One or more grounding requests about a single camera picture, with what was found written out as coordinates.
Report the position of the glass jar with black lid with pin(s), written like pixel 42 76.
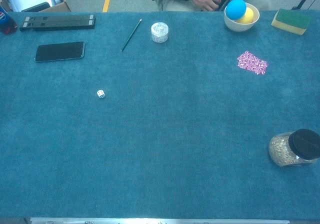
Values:
pixel 292 149

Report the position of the blue ball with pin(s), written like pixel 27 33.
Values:
pixel 235 8

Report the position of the pink patterned card pack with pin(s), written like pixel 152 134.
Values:
pixel 252 62

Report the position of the black rectangular case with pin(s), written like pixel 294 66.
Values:
pixel 57 23

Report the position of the yellow ball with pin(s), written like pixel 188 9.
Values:
pixel 247 16

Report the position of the black smartphone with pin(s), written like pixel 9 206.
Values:
pixel 59 51

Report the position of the green pencil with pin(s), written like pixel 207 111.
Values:
pixel 131 35

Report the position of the Pepsi cola bottle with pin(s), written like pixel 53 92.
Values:
pixel 6 21

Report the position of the white die with red pips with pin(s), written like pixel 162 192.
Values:
pixel 101 94

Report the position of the yellow green sponge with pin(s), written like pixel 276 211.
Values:
pixel 291 21

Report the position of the white ceramic bowl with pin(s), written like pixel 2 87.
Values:
pixel 240 25

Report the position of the teal table cloth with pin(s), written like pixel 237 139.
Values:
pixel 160 124

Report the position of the white round tin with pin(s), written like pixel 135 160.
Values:
pixel 159 32

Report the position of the silver metal table rail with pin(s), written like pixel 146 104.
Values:
pixel 160 221

